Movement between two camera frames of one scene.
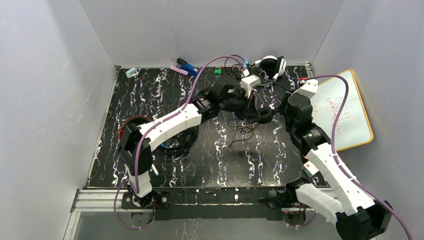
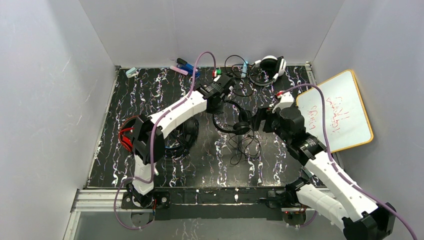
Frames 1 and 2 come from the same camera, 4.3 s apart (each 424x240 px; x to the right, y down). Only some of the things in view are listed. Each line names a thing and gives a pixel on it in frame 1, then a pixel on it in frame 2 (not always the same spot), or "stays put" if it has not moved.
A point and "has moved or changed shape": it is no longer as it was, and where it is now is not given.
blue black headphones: x=179 y=146 stays put
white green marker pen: x=156 y=172 stays put
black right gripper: x=284 y=108 -> x=257 y=118
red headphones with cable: x=129 y=125 stays put
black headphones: x=239 y=99 has moved or changed shape
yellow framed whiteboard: x=354 y=127 stays put
